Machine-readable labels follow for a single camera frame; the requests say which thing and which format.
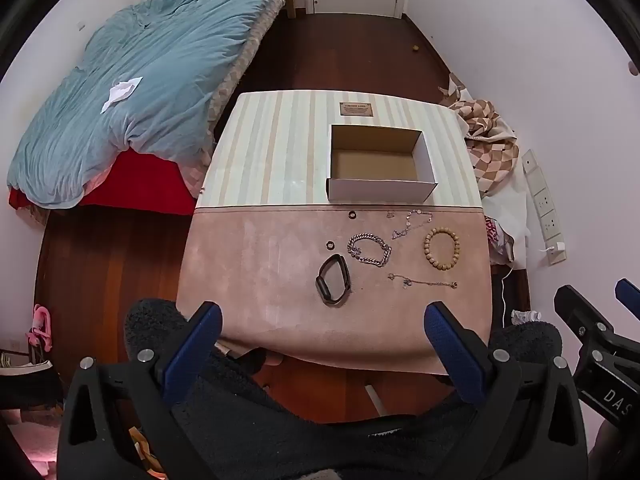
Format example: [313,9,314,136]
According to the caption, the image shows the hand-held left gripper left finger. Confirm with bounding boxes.
[57,301,223,480]

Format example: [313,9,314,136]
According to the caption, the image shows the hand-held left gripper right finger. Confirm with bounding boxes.
[424,301,588,480]

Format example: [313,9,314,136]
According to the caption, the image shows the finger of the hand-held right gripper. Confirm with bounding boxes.
[614,277,640,322]
[554,285,617,361]

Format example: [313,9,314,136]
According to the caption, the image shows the thin chain with small pendant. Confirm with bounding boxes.
[388,273,459,292]

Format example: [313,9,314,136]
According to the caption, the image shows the wooden bead bracelet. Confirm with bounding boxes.
[423,228,460,271]

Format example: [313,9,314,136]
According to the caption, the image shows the silver chain link bracelet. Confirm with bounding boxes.
[347,233,392,268]

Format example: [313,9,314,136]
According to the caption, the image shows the thin silver chain with discs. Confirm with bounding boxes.
[385,209,434,241]

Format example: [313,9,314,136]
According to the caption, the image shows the black fitness band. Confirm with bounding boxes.
[315,254,351,306]

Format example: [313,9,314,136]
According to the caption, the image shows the white cardboard box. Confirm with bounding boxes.
[326,124,439,204]

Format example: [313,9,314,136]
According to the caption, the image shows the person's dark fleece pants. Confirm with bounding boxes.
[122,297,566,480]

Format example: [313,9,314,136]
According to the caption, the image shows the pink suede mat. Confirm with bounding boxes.
[176,204,493,376]

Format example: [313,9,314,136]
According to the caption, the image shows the white table leg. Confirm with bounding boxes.
[365,385,388,418]

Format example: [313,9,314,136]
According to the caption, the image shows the red patterned cloth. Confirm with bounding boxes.
[484,215,516,263]

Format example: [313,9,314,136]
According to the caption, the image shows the white cloth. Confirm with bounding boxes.
[480,180,533,261]

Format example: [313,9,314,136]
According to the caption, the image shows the pink plastic object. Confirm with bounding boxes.
[27,304,53,353]

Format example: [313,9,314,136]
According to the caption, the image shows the checkered beige blanket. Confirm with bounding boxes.
[439,72,518,198]

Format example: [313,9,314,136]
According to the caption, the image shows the black bag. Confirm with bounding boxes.
[0,360,66,411]

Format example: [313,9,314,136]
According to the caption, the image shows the bed with red sheet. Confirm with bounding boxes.
[7,0,306,216]

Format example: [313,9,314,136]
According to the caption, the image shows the white paper sheet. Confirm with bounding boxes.
[101,76,144,114]

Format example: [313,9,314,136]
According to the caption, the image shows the light blue duvet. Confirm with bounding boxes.
[6,0,301,209]

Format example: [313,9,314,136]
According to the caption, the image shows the white cable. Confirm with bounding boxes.
[492,247,551,331]

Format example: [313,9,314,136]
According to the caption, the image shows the white wall socket panel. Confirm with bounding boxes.
[521,149,568,265]

